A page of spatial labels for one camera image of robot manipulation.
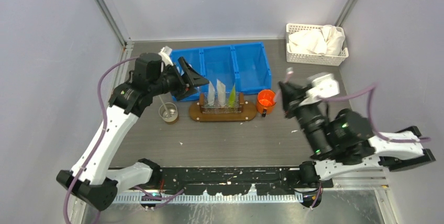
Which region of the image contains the white toothpaste tube green cap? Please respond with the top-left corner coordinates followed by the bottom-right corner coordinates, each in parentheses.
top-left (207, 82), bottom-right (216, 107)

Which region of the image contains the yellow-green toothpaste tube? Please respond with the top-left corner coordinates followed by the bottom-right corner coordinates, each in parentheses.
top-left (228, 84), bottom-right (236, 108)

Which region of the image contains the white plastic basket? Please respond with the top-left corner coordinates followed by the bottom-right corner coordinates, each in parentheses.
top-left (285, 23), bottom-right (349, 66)

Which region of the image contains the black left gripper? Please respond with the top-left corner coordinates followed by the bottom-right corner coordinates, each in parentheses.
top-left (150, 57), bottom-right (209, 100)

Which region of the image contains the white crumpled cloth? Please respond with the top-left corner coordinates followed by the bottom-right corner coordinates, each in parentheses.
top-left (288, 25), bottom-right (346, 56)

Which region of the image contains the orange plastic mug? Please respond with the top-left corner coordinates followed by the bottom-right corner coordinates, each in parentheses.
top-left (256, 89), bottom-right (276, 117)

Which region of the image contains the white toothpaste tube orange cap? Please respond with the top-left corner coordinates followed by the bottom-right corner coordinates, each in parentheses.
top-left (216, 79), bottom-right (226, 107)

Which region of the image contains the silver metal cup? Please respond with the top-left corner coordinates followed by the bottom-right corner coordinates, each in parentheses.
top-left (159, 103), bottom-right (179, 125)

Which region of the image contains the aluminium frame rail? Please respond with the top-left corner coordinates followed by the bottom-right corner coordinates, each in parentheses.
top-left (94, 0), bottom-right (129, 49)

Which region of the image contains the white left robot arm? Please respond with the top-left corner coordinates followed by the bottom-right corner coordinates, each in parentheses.
top-left (56, 53), bottom-right (209, 211)

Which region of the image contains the pink toothbrush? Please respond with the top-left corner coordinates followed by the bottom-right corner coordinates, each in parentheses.
top-left (273, 67), bottom-right (294, 103)

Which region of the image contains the blue plastic divided bin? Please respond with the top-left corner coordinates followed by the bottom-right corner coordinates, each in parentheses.
top-left (170, 42), bottom-right (272, 95)

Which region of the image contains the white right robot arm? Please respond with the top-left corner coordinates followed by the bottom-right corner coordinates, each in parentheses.
top-left (279, 82), bottom-right (436, 188)

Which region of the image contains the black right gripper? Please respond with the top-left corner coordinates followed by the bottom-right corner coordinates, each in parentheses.
top-left (276, 80), bottom-right (331, 158)

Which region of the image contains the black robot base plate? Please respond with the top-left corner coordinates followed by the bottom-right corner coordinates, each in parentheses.
top-left (126, 166), bottom-right (335, 196)

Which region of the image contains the brown wooden oval tray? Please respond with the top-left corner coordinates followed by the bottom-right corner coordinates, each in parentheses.
top-left (188, 101), bottom-right (257, 122)

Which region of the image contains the clear textured toothbrush holder rack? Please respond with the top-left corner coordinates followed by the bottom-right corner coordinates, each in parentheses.
top-left (198, 92), bottom-right (245, 114)

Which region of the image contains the grey toothbrush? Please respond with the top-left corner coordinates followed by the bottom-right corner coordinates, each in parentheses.
top-left (159, 95), bottom-right (172, 118)

